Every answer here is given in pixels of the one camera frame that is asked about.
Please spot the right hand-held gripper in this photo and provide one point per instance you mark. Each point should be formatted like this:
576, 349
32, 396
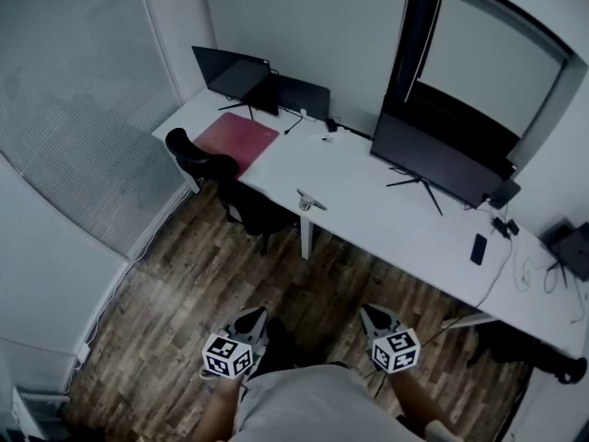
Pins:
396, 350

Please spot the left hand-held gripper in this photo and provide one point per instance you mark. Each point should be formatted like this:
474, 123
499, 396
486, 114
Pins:
227, 355

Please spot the small metal tool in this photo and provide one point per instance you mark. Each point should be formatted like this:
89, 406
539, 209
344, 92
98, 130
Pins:
307, 198

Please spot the person's right forearm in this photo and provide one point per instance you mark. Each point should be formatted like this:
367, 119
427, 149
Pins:
419, 398

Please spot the person's left forearm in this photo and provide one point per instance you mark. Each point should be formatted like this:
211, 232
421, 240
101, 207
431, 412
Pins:
221, 408

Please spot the person's black trousers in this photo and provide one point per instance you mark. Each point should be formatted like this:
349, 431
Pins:
278, 348

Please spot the white desk leg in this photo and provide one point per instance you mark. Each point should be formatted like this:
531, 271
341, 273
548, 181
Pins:
307, 237

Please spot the person's white shirt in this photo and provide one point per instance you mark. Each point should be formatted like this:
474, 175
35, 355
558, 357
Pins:
322, 408

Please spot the black smartphone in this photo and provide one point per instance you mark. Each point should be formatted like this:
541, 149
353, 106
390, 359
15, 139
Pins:
478, 249

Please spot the black power adapter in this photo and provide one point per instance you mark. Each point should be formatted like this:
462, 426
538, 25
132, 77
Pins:
513, 227
331, 124
500, 228

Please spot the large black monitor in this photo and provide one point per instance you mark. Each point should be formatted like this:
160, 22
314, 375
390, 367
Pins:
428, 159

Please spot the red mouse pad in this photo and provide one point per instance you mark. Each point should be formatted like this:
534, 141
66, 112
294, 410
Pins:
234, 141

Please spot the white power strip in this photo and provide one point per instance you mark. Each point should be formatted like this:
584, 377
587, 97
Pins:
322, 135

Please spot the dark grey monitor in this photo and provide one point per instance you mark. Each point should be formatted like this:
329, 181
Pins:
573, 249

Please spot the small black monitor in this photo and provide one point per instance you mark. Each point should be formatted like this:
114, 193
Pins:
225, 74

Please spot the grey venetian blind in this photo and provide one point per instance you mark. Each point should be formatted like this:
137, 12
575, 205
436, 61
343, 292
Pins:
83, 108

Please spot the black framed window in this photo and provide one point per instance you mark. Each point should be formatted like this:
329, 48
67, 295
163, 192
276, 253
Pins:
414, 39

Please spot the white roller blind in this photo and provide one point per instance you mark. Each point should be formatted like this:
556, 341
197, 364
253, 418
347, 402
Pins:
483, 53

